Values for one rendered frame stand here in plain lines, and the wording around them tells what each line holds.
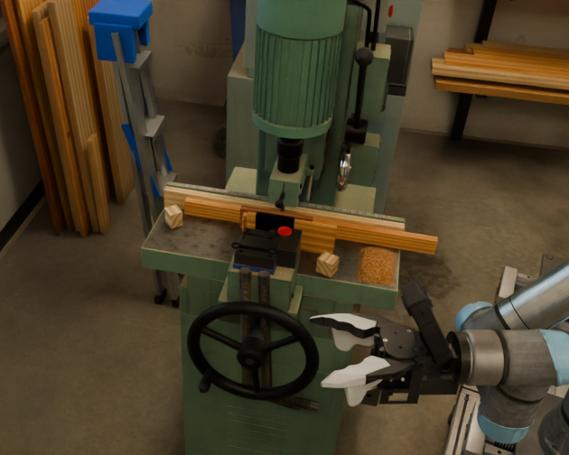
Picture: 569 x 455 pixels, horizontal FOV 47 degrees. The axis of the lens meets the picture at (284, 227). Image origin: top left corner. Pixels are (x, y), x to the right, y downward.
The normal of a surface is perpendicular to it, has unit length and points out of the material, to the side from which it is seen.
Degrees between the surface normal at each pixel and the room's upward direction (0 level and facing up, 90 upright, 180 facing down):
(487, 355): 36
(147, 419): 0
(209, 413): 90
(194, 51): 90
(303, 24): 90
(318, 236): 90
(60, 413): 0
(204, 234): 0
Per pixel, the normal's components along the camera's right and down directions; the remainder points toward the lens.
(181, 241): 0.07, -0.80
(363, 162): -0.18, 0.58
